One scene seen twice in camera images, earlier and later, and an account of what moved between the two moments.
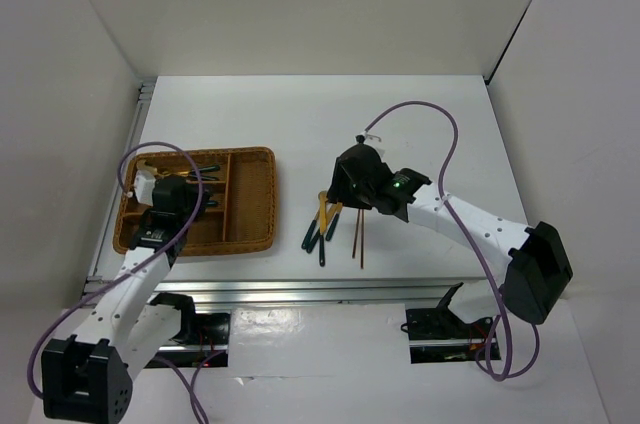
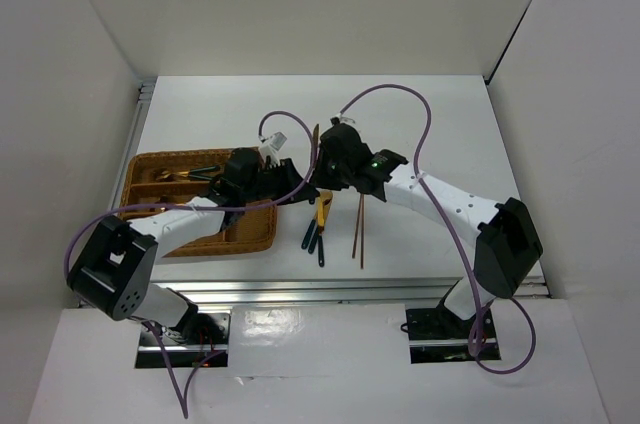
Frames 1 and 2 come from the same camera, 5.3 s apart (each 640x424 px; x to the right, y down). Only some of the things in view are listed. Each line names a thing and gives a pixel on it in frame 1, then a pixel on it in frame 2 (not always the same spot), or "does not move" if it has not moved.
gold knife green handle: x=332 y=219 -> x=315 y=146
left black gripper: x=202 y=206 -> x=289 y=180
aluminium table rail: x=306 y=290 does not move
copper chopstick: x=358 y=219 does not move
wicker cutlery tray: x=239 y=216 does not move
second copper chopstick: x=362 y=239 does not move
